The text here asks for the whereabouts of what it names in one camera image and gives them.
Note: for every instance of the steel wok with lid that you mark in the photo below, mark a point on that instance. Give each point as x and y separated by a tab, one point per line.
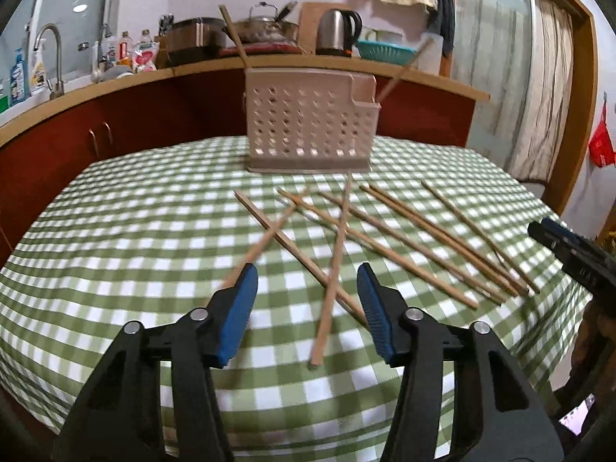
267	24

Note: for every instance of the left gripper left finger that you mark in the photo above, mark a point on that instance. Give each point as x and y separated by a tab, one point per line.
117	417

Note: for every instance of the red hanging bag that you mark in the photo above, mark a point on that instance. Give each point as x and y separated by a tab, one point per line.
601	150

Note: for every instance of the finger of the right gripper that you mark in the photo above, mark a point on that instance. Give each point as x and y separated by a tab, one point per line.
558	231
564	244

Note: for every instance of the dark metal pot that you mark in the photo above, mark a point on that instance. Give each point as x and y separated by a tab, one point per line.
193	40

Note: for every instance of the white plastic jug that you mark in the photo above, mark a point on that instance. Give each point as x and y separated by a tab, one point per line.
429	59

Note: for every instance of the wooden chopstick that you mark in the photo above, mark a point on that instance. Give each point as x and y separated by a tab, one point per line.
254	252
289	245
482	268
235	37
356	208
324	326
392	83
387	253
482	234
449	238

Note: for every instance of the white enamel bowl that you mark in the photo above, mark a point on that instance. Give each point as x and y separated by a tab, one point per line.
383	36

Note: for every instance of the red kitchen cabinets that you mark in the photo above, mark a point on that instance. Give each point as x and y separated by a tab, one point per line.
42	160

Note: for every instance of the wooden cutting board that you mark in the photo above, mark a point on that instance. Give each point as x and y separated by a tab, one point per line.
310	17

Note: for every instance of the beige perforated utensil holder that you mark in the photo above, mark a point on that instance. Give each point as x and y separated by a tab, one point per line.
302	120

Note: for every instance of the blue detergent bottle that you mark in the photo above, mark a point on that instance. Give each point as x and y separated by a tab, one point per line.
18	79

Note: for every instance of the white spray bottle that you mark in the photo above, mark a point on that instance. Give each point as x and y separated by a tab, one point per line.
38	74

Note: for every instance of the wooden countertop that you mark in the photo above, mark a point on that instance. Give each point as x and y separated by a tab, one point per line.
16	125

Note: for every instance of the glass sliding door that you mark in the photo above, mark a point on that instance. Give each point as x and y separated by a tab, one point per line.
492	53

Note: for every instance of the stainless electric kettle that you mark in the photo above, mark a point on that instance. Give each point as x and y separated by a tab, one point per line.
337	32

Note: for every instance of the red white packet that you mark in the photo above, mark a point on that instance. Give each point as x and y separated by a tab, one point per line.
144	57

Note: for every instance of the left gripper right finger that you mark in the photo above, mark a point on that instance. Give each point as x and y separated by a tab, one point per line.
497	414

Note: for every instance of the dark hanging cloth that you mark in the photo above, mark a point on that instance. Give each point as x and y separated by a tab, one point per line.
441	21

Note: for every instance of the teal plastic colander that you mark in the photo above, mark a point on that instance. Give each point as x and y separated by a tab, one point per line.
385	52

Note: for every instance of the window with frosted glass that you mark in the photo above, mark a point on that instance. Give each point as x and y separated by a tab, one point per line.
79	23

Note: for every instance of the green checkered tablecloth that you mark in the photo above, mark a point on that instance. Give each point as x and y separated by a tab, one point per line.
150	235

